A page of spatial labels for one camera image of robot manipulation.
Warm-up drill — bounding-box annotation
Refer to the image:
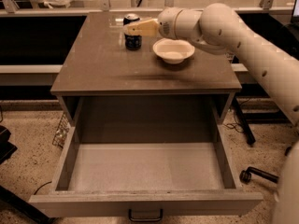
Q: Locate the white paper bowl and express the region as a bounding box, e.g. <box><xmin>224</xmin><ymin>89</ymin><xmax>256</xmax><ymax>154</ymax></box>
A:
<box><xmin>152</xmin><ymin>38</ymin><xmax>195</xmax><ymax>64</ymax></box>

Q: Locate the black office chair base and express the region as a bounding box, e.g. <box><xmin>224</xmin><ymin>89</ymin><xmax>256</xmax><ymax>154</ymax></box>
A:
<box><xmin>239</xmin><ymin>147</ymin><xmax>293</xmax><ymax>184</ymax></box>

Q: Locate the black floor cable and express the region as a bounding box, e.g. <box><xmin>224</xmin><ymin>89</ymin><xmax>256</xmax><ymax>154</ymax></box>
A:
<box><xmin>33</xmin><ymin>180</ymin><xmax>53</xmax><ymax>196</ymax></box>

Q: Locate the blue pepsi can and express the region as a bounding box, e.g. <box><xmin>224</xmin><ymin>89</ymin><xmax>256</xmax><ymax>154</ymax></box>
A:
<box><xmin>123</xmin><ymin>13</ymin><xmax>142</xmax><ymax>50</ymax></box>

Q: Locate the black table leg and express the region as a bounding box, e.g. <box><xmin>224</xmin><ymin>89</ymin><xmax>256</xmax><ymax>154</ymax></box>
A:
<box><xmin>232</xmin><ymin>97</ymin><xmax>255</xmax><ymax>146</ymax></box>

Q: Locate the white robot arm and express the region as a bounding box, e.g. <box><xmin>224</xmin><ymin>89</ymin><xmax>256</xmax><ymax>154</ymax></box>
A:
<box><xmin>124</xmin><ymin>3</ymin><xmax>299</xmax><ymax>224</ymax></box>

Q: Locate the black object at left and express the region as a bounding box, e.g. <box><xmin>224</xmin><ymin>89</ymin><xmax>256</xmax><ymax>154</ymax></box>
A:
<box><xmin>0</xmin><ymin>125</ymin><xmax>17</xmax><ymax>164</ymax></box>

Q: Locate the grey cabinet with glossy top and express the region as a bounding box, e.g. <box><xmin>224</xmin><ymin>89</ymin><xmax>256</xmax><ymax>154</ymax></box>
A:
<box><xmin>51</xmin><ymin>12</ymin><xmax>241</xmax><ymax>144</ymax></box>

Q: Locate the black metal drawer handle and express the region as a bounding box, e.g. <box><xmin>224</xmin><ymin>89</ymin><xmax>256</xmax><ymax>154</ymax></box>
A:
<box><xmin>128</xmin><ymin>209</ymin><xmax>164</xmax><ymax>223</ymax></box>

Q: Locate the open grey top drawer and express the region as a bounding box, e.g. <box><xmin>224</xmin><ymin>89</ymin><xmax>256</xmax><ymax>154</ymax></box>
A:
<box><xmin>30</xmin><ymin>124</ymin><xmax>263</xmax><ymax>217</ymax></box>

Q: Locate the wire mesh basket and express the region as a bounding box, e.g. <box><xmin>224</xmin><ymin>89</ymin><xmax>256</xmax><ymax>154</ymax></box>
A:
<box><xmin>52</xmin><ymin>114</ymin><xmax>70</xmax><ymax>148</ymax></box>

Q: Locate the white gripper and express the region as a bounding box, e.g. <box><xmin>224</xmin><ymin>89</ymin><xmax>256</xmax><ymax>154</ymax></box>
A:
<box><xmin>123</xmin><ymin>7</ymin><xmax>181</xmax><ymax>39</ymax></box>

